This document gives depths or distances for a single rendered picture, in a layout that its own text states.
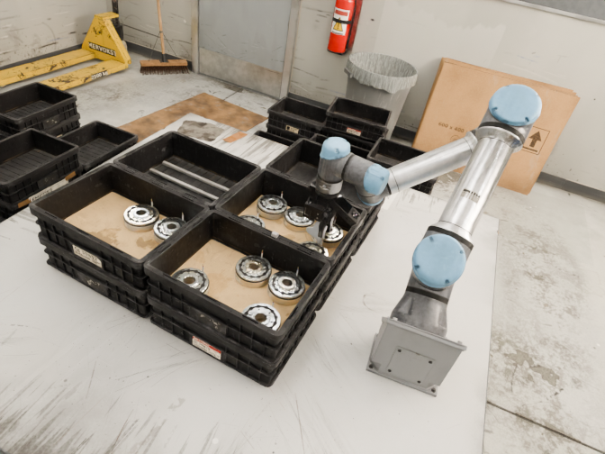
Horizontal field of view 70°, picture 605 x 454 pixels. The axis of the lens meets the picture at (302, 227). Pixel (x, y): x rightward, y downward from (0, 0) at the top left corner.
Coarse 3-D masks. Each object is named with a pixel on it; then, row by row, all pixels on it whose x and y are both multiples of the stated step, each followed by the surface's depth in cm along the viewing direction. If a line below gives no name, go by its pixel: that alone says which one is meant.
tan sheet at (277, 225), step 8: (256, 200) 152; (248, 208) 148; (256, 208) 149; (272, 224) 143; (280, 224) 144; (280, 232) 140; (288, 232) 141; (296, 232) 142; (304, 232) 142; (344, 232) 146; (296, 240) 139; (304, 240) 140; (336, 248) 139
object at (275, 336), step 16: (192, 224) 122; (240, 224) 125; (176, 240) 116; (272, 240) 123; (160, 256) 111; (160, 272) 106; (320, 272) 115; (176, 288) 105; (192, 288) 104; (208, 304) 102; (224, 304) 101; (304, 304) 106; (240, 320) 100; (288, 320) 101; (272, 336) 97
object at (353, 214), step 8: (328, 200) 126; (336, 200) 125; (344, 200) 128; (336, 208) 126; (344, 208) 126; (352, 208) 128; (344, 216) 126; (352, 216) 126; (360, 216) 129; (352, 224) 127
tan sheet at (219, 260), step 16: (192, 256) 126; (208, 256) 127; (224, 256) 128; (240, 256) 129; (208, 272) 122; (224, 272) 123; (272, 272) 126; (224, 288) 118; (240, 288) 119; (256, 288) 120; (240, 304) 115
